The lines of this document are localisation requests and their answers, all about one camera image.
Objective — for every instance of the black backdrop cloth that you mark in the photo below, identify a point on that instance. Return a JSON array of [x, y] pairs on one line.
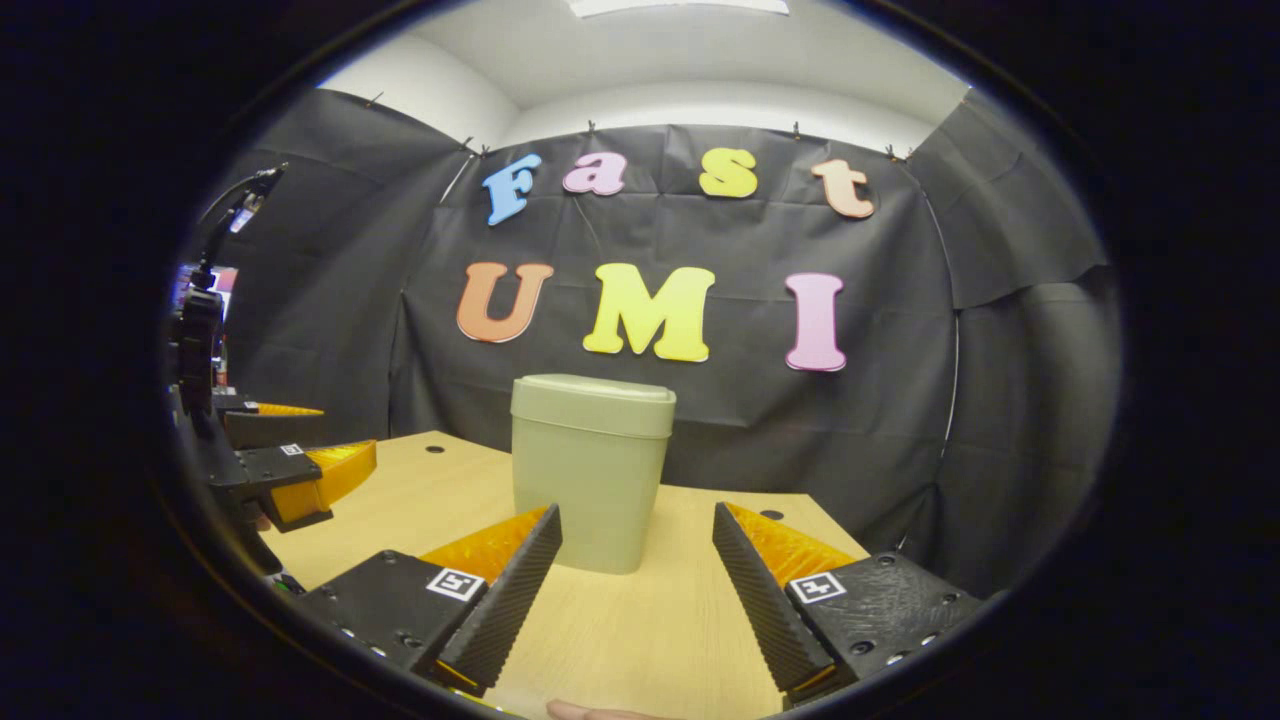
[[850, 450]]

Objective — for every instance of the computer monitor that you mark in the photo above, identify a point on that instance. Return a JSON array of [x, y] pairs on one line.
[[229, 280]]

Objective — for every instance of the green desktop garbage bin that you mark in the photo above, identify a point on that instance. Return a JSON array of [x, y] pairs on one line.
[[590, 470]]

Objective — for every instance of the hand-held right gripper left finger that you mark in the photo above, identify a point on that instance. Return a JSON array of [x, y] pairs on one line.
[[515, 600]]

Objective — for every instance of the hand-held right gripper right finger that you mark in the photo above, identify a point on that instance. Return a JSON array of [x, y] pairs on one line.
[[760, 600]]

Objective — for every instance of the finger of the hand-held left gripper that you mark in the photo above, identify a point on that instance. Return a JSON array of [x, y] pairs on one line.
[[260, 425], [270, 468]]

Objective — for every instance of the ceiling light panel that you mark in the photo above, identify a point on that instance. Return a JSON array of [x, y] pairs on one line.
[[680, 6]]

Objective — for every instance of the wooden desktop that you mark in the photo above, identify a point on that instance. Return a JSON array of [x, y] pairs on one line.
[[630, 630]]

